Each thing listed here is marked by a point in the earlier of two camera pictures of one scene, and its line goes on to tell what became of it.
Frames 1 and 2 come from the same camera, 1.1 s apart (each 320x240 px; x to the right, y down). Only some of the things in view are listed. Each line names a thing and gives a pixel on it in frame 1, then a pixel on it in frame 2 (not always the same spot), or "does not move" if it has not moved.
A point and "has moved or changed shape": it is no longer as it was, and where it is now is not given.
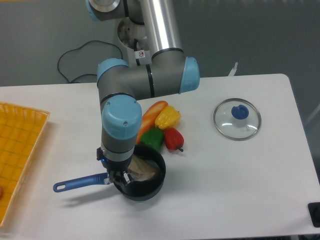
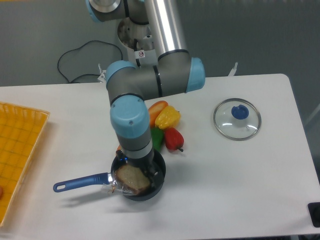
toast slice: (142, 169) has moved or changed shape
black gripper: (113, 166) -> (147, 164)
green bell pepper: (153, 138) does not move
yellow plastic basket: (21, 129) does not move
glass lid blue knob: (236, 119) does not move
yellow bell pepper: (168, 117) does not move
